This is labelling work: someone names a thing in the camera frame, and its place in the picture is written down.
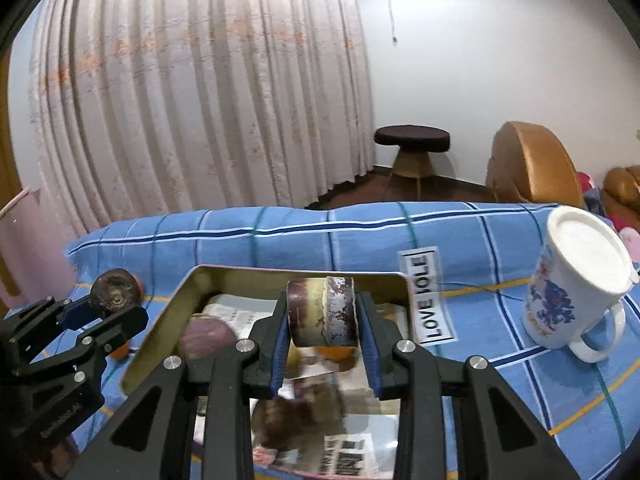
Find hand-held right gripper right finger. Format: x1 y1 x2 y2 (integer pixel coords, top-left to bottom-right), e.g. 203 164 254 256
354 291 583 480

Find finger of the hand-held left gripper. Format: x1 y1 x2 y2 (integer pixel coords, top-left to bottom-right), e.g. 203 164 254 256
70 306 150 387
0 297 94 377

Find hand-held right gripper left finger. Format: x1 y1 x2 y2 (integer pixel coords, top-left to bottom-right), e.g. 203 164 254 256
65 292 292 480

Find small brown printed can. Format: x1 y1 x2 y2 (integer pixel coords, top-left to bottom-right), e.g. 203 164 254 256
286 275 362 348
90 269 142 318

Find metal tin box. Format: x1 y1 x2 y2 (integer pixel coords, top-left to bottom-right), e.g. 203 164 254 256
121 263 416 480

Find dark brown round object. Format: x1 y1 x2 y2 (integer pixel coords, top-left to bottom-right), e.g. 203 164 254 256
252 385 346 453

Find printed paper leaflet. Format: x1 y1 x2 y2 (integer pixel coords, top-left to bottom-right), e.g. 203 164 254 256
200 294 411 476

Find pink plastic pitcher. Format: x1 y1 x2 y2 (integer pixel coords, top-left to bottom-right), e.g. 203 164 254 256
0 187 76 311

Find purple round object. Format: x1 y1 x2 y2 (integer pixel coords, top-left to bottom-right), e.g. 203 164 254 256
179 317 240 361

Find white sheet label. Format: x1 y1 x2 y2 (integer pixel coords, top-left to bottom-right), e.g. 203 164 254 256
398 246 455 346

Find blue plaid bed sheet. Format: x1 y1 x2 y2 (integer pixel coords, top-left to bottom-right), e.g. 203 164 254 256
65 201 640 480

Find wooden door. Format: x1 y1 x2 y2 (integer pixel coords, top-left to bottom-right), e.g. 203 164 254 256
0 110 22 211

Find white printed mug with lid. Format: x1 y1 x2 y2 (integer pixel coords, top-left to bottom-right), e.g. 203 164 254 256
522 205 640 363

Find round dark brown stool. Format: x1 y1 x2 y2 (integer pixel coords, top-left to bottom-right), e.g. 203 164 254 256
374 125 451 179

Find brown leather sofa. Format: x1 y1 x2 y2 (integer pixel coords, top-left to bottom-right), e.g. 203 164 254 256
486 121 640 211

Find floral beige curtain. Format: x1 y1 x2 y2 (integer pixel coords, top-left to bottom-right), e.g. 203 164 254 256
27 0 377 233

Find pink cloth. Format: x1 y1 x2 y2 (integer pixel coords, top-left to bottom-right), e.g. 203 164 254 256
577 172 607 216

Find pink cushion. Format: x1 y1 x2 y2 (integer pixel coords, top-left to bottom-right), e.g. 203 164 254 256
617 227 640 261

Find air conditioner power cord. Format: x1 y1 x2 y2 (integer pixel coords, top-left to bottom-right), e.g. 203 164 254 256
385 0 399 45

